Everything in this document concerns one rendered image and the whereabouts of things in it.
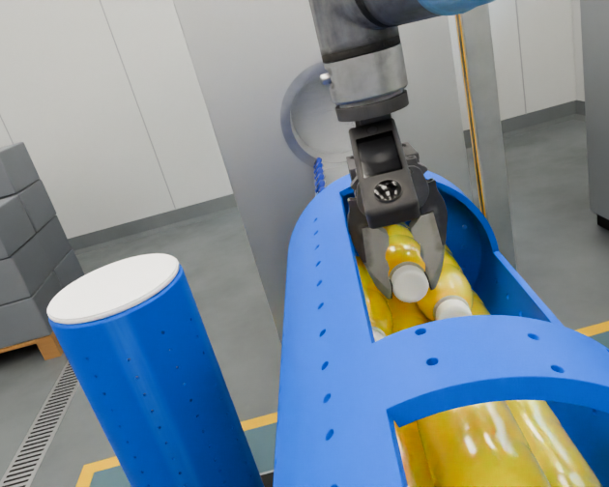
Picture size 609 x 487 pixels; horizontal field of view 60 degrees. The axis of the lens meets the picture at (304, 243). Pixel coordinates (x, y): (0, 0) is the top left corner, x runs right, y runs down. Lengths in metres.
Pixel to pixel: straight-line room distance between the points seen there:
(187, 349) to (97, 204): 4.23
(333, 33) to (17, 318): 3.17
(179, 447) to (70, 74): 4.25
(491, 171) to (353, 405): 1.10
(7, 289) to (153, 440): 2.36
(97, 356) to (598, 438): 0.86
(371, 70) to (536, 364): 0.29
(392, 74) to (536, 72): 5.10
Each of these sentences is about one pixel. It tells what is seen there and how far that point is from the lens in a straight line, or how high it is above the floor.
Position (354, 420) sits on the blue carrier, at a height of 1.22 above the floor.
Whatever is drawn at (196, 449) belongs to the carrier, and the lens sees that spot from 1.24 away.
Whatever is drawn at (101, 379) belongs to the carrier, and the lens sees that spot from 1.15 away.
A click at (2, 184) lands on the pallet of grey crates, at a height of 1.01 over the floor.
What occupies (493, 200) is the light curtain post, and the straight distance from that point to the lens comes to 1.40.
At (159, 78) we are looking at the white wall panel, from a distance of 4.98.
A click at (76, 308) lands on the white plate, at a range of 1.14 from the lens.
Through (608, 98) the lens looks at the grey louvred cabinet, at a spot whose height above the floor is 0.75.
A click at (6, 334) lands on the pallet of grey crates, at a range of 3.60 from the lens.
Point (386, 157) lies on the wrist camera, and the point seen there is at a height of 1.30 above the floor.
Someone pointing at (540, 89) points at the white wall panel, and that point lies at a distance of 5.63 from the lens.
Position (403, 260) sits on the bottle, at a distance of 0.60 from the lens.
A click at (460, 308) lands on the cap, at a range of 0.61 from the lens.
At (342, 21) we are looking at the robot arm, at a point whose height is 1.42.
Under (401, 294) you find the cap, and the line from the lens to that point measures 0.58.
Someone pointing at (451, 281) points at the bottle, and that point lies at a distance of 0.64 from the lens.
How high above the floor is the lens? 1.43
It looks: 22 degrees down
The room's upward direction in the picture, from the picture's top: 15 degrees counter-clockwise
